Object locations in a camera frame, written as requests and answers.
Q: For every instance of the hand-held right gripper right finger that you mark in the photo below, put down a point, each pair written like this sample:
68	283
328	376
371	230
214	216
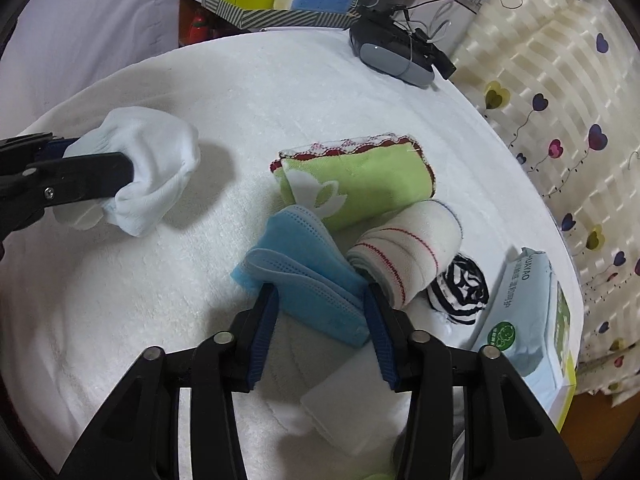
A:
382	342

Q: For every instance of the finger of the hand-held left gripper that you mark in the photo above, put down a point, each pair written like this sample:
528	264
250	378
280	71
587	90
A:
90	172
52	147

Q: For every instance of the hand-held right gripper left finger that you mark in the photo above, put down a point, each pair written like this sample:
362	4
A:
260	337

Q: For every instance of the blue face mask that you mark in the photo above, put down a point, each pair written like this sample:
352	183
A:
310	280

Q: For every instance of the black white striped sock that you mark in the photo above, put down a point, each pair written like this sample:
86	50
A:
457	290

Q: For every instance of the red striped white towel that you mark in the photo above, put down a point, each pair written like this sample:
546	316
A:
405	250

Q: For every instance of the green towel with red trim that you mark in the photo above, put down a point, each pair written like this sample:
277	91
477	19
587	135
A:
365	180

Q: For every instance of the wet wipes pack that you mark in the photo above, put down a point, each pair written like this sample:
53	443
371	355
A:
525	330

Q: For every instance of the red bottle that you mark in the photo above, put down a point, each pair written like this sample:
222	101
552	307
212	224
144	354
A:
198	27

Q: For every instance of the striped cardboard tray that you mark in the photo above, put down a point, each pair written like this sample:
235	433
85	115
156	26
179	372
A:
280	15

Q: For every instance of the heart print curtain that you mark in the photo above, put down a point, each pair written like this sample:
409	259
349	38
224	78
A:
565	135

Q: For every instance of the grey VR headset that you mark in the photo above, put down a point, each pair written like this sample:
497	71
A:
395	47

